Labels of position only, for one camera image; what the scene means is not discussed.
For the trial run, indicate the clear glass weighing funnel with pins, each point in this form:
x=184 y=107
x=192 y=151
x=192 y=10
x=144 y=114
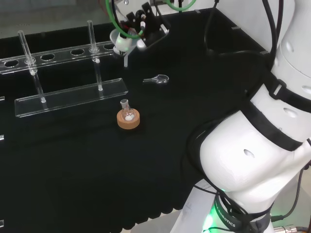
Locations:
x=161 y=79

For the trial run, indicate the translucent plastic funnel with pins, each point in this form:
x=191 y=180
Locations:
x=113 y=36

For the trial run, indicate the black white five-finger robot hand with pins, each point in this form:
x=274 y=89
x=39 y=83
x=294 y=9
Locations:
x=148 y=29

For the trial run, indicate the small round-bottom glass flask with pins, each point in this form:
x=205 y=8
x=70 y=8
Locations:
x=127 y=114

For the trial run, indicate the white printed paper sheet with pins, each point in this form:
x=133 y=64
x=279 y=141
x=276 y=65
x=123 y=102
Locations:
x=194 y=213

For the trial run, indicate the black bench cloth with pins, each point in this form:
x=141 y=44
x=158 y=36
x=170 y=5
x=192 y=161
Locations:
x=73 y=170

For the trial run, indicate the clear acrylic funnel stand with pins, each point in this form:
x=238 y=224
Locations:
x=73 y=97

